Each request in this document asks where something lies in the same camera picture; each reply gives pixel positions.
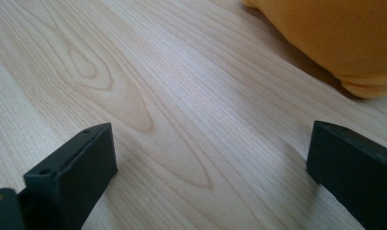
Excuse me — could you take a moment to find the orange cloth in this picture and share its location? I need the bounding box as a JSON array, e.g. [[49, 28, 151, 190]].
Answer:
[[241, 0, 387, 100]]

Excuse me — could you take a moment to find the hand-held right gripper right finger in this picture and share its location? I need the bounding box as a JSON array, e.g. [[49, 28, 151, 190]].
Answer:
[[306, 120, 387, 230]]

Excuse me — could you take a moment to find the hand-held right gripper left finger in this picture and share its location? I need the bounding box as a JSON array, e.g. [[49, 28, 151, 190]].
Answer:
[[17, 122, 119, 230]]

